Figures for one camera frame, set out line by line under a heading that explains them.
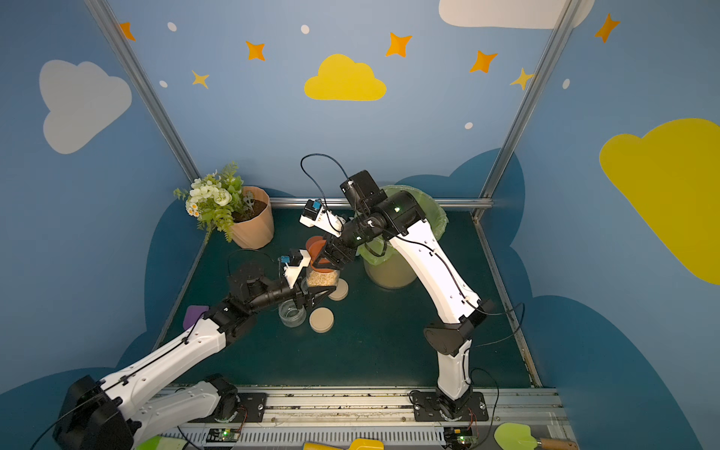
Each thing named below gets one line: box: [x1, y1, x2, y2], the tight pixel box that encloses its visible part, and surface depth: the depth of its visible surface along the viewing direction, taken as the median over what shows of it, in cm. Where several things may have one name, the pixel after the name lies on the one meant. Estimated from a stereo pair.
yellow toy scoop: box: [302, 438, 386, 450], surface depth 70 cm
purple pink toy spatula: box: [182, 304, 210, 330], surface depth 92 cm
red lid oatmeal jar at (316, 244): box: [305, 236, 328, 253], surface depth 67 cm
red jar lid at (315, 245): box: [305, 235, 328, 262], surface depth 67 cm
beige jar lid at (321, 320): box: [308, 307, 335, 334], surface depth 90 cm
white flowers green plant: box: [173, 160, 255, 245], surface depth 87 cm
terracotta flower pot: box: [231, 185, 275, 251], surface depth 106 cm
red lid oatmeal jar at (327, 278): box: [304, 265, 341, 292], surface depth 70 cm
